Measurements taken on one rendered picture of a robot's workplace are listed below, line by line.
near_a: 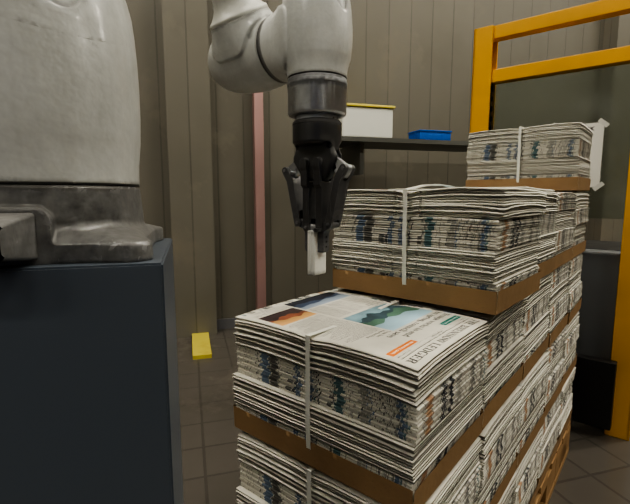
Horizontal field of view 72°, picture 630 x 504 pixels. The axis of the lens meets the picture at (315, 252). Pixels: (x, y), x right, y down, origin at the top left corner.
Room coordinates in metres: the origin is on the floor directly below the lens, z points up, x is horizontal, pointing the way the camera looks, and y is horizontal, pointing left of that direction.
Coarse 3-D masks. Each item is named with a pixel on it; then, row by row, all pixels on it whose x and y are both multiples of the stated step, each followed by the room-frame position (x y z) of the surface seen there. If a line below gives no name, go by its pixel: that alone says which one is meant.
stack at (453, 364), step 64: (256, 320) 0.74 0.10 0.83; (320, 320) 0.74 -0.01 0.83; (384, 320) 0.75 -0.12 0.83; (448, 320) 0.74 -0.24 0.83; (512, 320) 0.90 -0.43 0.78; (256, 384) 0.73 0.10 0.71; (320, 384) 0.65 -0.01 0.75; (384, 384) 0.57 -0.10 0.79; (448, 384) 0.61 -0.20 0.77; (256, 448) 0.74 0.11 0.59; (384, 448) 0.57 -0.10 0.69; (448, 448) 0.64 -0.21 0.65; (512, 448) 0.96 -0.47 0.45
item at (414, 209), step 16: (400, 192) 0.88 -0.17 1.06; (416, 192) 0.86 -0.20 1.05; (400, 208) 0.89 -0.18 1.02; (416, 208) 0.86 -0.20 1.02; (400, 224) 0.88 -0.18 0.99; (416, 224) 0.86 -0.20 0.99; (400, 240) 0.88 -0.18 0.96; (416, 240) 0.85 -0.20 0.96; (400, 256) 0.88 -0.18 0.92; (416, 256) 0.85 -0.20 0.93; (400, 272) 0.88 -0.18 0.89; (416, 272) 0.85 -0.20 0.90
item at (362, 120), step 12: (348, 108) 3.06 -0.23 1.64; (360, 108) 3.08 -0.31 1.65; (372, 108) 3.11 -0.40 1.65; (384, 108) 3.15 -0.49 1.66; (348, 120) 3.06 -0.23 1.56; (360, 120) 3.08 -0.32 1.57; (372, 120) 3.11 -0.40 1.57; (384, 120) 3.13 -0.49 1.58; (348, 132) 3.06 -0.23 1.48; (360, 132) 3.08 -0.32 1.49; (372, 132) 3.11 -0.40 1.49; (384, 132) 3.13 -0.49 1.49
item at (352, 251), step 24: (360, 192) 0.95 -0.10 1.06; (384, 192) 1.00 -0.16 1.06; (360, 216) 0.95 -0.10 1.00; (384, 216) 0.90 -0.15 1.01; (336, 240) 0.98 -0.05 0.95; (360, 240) 0.94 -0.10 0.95; (384, 240) 0.91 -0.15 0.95; (336, 264) 0.98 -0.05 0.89; (360, 264) 0.94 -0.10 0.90; (384, 264) 0.90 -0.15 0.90
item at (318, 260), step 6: (312, 234) 0.66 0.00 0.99; (312, 240) 0.66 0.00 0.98; (312, 246) 0.66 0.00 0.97; (312, 252) 0.66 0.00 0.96; (318, 252) 0.67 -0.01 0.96; (324, 252) 0.68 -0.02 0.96; (312, 258) 0.66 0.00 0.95; (318, 258) 0.67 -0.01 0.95; (324, 258) 0.68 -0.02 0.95; (312, 264) 0.66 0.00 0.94; (318, 264) 0.67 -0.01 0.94; (324, 264) 0.68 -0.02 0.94; (312, 270) 0.66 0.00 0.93; (318, 270) 0.67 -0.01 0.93; (324, 270) 0.68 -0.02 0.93
